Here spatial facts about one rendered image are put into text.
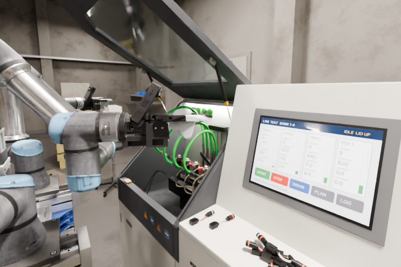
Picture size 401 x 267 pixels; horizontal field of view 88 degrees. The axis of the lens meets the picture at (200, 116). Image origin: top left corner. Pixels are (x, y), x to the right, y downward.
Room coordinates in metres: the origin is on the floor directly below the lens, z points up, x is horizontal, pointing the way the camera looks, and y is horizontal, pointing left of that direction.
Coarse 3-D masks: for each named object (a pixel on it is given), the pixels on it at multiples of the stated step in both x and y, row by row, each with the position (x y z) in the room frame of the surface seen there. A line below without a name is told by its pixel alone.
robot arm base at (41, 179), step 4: (44, 168) 1.02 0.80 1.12; (16, 172) 0.94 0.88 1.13; (20, 172) 0.94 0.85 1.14; (24, 172) 0.94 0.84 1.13; (28, 172) 0.95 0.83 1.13; (32, 172) 0.96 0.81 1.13; (36, 172) 0.97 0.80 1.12; (40, 172) 0.99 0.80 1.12; (44, 172) 1.01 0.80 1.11; (32, 176) 0.96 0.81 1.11; (36, 176) 0.97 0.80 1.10; (40, 176) 0.98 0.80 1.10; (44, 176) 1.00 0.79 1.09; (48, 176) 1.03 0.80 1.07; (36, 180) 0.96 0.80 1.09; (40, 180) 0.98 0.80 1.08; (44, 180) 1.00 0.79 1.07; (48, 180) 1.02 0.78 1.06; (36, 184) 0.96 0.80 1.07; (40, 184) 0.97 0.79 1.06; (44, 184) 0.98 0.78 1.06; (48, 184) 1.01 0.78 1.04; (36, 188) 0.95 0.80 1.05; (40, 188) 0.96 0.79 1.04
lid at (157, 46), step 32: (64, 0) 1.00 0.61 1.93; (96, 0) 0.89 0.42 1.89; (128, 0) 0.84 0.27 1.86; (160, 0) 0.74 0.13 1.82; (96, 32) 1.21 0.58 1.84; (128, 32) 1.08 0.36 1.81; (160, 32) 0.95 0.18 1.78; (192, 32) 0.83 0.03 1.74; (160, 64) 1.29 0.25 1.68; (192, 64) 1.12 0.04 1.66; (224, 64) 0.95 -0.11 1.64; (192, 96) 1.56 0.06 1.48
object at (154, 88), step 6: (150, 84) 0.53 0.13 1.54; (156, 84) 0.52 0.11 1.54; (150, 90) 0.51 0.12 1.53; (156, 90) 0.52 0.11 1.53; (144, 96) 0.51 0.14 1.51; (150, 96) 0.51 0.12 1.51; (156, 96) 0.53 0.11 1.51; (144, 102) 0.51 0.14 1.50; (150, 102) 0.51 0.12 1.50; (138, 108) 0.50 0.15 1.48; (144, 108) 0.51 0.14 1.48; (132, 114) 0.50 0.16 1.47; (138, 114) 0.50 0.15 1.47; (132, 120) 0.50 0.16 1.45; (138, 120) 0.50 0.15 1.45
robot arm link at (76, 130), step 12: (60, 120) 0.46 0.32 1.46; (72, 120) 0.47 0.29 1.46; (84, 120) 0.47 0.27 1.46; (96, 120) 0.48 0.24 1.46; (60, 132) 0.46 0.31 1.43; (72, 132) 0.46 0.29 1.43; (84, 132) 0.47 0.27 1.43; (96, 132) 0.47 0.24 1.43; (72, 144) 0.46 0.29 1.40; (84, 144) 0.47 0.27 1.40; (96, 144) 0.50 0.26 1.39
